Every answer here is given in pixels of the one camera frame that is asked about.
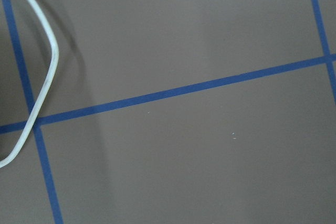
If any white toaster power cable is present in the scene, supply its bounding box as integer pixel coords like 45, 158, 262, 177
0, 0, 60, 169

